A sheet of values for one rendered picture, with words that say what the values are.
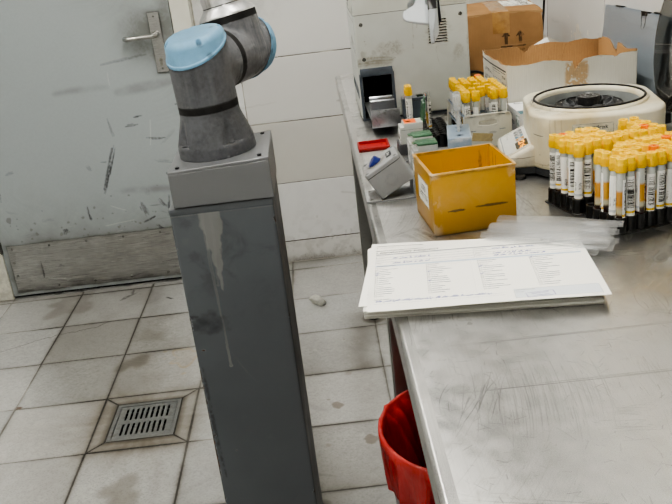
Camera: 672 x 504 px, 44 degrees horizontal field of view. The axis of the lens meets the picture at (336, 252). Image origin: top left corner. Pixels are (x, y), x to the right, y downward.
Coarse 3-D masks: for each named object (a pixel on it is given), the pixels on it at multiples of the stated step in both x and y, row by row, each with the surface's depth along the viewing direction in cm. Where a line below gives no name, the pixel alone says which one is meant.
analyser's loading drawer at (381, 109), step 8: (376, 96) 198; (384, 96) 197; (392, 96) 197; (368, 104) 205; (376, 104) 193; (384, 104) 193; (392, 104) 193; (368, 112) 198; (376, 112) 188; (384, 112) 189; (392, 112) 189; (376, 120) 189; (384, 120) 189; (392, 120) 189; (400, 120) 189
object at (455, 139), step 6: (450, 126) 150; (456, 126) 150; (462, 126) 149; (468, 126) 149; (450, 132) 146; (456, 132) 146; (462, 132) 145; (468, 132) 145; (450, 138) 143; (456, 138) 142; (462, 138) 142; (468, 138) 142; (450, 144) 143; (456, 144) 143; (462, 144) 142; (468, 144) 142
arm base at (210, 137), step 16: (192, 112) 155; (208, 112) 154; (224, 112) 155; (240, 112) 159; (192, 128) 156; (208, 128) 155; (224, 128) 156; (240, 128) 158; (192, 144) 156; (208, 144) 155; (224, 144) 156; (240, 144) 157; (192, 160) 157; (208, 160) 156
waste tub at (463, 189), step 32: (416, 160) 133; (448, 160) 137; (480, 160) 138; (512, 160) 126; (416, 192) 138; (448, 192) 125; (480, 192) 126; (512, 192) 127; (448, 224) 127; (480, 224) 128
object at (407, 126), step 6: (402, 120) 169; (408, 120) 168; (414, 120) 168; (420, 120) 167; (402, 126) 167; (408, 126) 166; (414, 126) 166; (420, 126) 166; (402, 132) 167; (408, 132) 167; (402, 138) 167
